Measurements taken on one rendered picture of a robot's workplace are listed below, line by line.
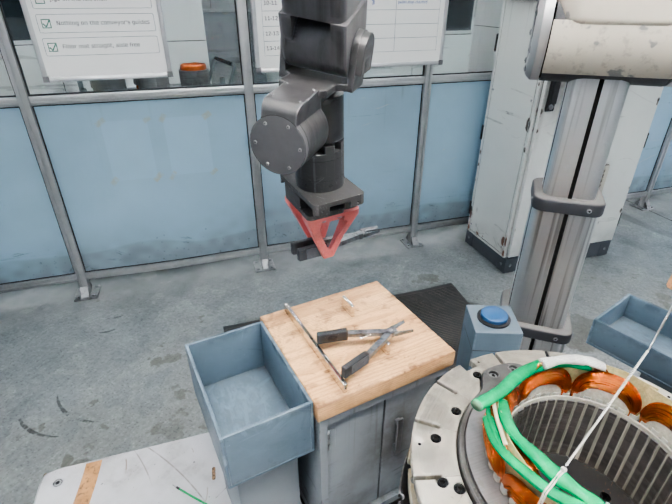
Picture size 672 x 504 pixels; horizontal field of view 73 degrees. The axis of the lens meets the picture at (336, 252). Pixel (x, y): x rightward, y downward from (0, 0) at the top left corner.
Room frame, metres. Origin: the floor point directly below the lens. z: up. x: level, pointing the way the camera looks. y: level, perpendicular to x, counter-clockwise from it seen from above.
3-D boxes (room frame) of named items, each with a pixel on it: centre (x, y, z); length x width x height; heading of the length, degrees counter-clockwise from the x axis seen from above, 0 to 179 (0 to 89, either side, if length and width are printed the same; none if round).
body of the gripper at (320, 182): (0.51, 0.02, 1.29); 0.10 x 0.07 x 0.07; 28
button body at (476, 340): (0.56, -0.24, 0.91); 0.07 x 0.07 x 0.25; 87
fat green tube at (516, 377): (0.31, -0.19, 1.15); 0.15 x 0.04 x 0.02; 109
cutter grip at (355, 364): (0.40, -0.02, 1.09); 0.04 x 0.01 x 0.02; 133
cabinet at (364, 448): (0.48, -0.02, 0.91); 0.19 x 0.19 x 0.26; 28
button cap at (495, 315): (0.56, -0.24, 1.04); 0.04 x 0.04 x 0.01
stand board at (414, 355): (0.49, -0.02, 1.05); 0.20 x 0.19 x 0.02; 118
